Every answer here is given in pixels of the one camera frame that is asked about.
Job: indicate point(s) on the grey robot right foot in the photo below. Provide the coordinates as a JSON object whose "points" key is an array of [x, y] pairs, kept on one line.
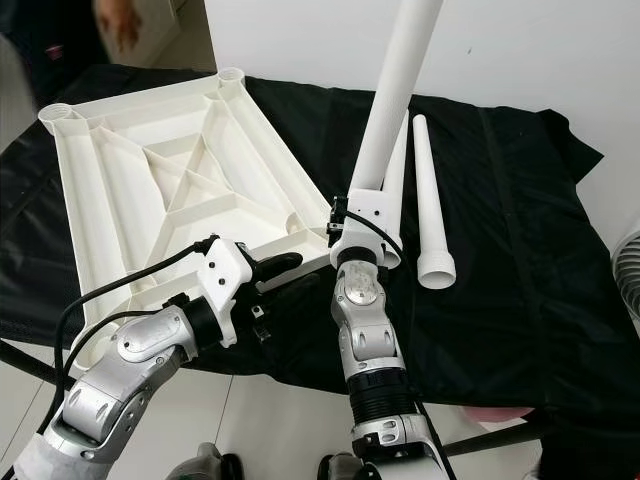
{"points": [[345, 470]]}

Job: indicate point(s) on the person in dark clothes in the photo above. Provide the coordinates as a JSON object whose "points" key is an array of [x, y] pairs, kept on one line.
{"points": [[50, 30]]}

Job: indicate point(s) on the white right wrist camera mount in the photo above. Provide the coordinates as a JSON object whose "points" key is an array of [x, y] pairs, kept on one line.
{"points": [[370, 240]]}

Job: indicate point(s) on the black fabric table cover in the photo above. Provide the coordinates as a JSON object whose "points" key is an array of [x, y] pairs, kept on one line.
{"points": [[510, 250]]}

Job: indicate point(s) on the grey robot foot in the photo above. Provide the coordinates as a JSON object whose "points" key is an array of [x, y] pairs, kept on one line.
{"points": [[345, 470], [205, 465]]}

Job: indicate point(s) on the black metal frame rod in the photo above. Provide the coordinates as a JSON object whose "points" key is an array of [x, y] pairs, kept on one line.
{"points": [[40, 365]]}

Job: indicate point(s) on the grey robot left foot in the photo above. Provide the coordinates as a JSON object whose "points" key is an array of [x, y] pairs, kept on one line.
{"points": [[205, 465]]}

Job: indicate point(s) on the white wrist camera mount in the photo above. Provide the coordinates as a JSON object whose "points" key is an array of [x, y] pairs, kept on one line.
{"points": [[222, 285], [370, 240]]}

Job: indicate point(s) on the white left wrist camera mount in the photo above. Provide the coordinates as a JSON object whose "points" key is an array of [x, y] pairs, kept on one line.
{"points": [[222, 285]]}

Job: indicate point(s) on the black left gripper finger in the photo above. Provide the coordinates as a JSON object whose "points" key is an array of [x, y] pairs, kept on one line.
{"points": [[280, 265], [292, 297]]}

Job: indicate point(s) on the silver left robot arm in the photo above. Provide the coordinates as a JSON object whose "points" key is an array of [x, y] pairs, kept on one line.
{"points": [[130, 380]]}

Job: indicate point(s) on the white plastic table top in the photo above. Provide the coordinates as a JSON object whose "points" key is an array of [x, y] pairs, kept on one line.
{"points": [[260, 170]]}

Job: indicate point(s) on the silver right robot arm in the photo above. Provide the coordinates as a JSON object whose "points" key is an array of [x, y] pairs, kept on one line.
{"points": [[375, 340]]}

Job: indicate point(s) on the pink soft item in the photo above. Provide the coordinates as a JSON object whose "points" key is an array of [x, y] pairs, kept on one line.
{"points": [[495, 415]]}

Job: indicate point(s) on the grey metal table leg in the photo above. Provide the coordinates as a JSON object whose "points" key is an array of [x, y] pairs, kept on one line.
{"points": [[500, 440]]}

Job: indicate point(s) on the white round standing fan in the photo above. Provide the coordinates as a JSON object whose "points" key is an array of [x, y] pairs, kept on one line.
{"points": [[630, 275]]}

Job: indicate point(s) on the white plastic table leg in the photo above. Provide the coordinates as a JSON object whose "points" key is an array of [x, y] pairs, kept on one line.
{"points": [[403, 165], [435, 220], [400, 90]]}

